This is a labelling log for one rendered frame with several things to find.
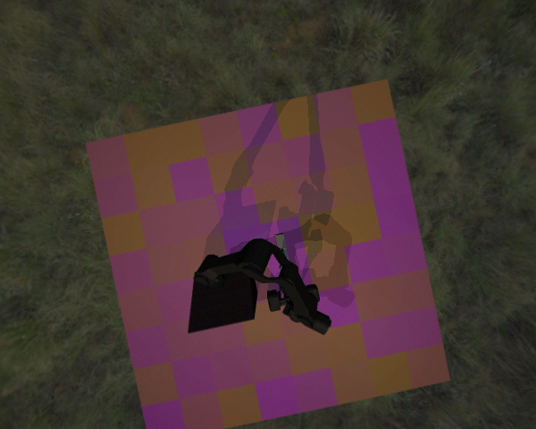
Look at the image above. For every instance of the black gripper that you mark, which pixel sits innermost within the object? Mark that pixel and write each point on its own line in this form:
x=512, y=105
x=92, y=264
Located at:
x=275, y=301

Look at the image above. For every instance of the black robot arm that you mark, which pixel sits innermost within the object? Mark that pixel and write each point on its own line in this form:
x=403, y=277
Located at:
x=252, y=261

